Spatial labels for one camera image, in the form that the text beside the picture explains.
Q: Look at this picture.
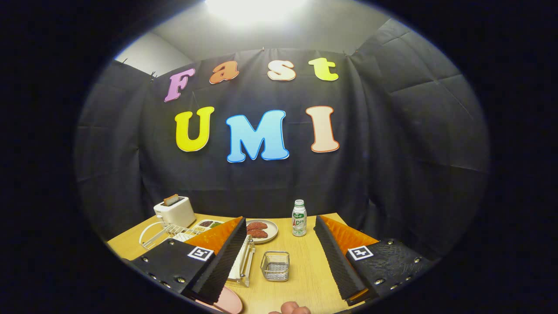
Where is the white divided tray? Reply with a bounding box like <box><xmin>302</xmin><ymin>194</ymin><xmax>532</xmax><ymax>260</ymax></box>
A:
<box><xmin>192</xmin><ymin>219</ymin><xmax>225</xmax><ymax>232</ymax></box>

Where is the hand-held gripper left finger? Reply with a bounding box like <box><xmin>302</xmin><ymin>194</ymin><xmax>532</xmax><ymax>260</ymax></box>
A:
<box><xmin>131</xmin><ymin>217</ymin><xmax>248</xmax><ymax>306</ymax></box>

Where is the white toaster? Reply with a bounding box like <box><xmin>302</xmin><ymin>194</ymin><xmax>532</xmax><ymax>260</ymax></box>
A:
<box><xmin>153</xmin><ymin>196</ymin><xmax>196</xmax><ymax>229</ymax></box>

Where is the white round plate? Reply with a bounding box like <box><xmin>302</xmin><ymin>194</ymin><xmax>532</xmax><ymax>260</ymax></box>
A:
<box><xmin>245</xmin><ymin>219</ymin><xmax>279</xmax><ymax>244</ymax></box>

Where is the white drink bottle green label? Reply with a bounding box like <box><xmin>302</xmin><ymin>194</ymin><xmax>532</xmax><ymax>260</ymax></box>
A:
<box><xmin>292</xmin><ymin>199</ymin><xmax>307</xmax><ymax>237</ymax></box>

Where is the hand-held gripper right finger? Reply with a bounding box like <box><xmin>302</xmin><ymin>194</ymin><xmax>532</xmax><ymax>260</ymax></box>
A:
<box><xmin>314</xmin><ymin>215</ymin><xmax>436</xmax><ymax>306</ymax></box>

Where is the white wire dish rack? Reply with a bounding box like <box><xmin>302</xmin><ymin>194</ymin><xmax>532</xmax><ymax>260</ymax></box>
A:
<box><xmin>139</xmin><ymin>222</ymin><xmax>256</xmax><ymax>287</ymax></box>

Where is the metal wire basket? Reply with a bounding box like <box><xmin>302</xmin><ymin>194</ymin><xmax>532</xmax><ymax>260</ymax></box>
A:
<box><xmin>260</xmin><ymin>251</ymin><xmax>290</xmax><ymax>282</ymax></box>

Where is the bright ceiling light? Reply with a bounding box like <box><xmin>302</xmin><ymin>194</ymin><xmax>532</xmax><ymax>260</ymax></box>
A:
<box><xmin>205</xmin><ymin>0</ymin><xmax>308</xmax><ymax>27</ymax></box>

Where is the black backdrop cloth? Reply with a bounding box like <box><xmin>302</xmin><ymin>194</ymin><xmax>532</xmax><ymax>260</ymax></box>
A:
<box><xmin>73</xmin><ymin>17</ymin><xmax>491</xmax><ymax>262</ymax></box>

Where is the pink plate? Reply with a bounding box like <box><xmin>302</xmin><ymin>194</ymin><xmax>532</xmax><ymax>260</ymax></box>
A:
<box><xmin>196</xmin><ymin>286</ymin><xmax>244</xmax><ymax>314</ymax></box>

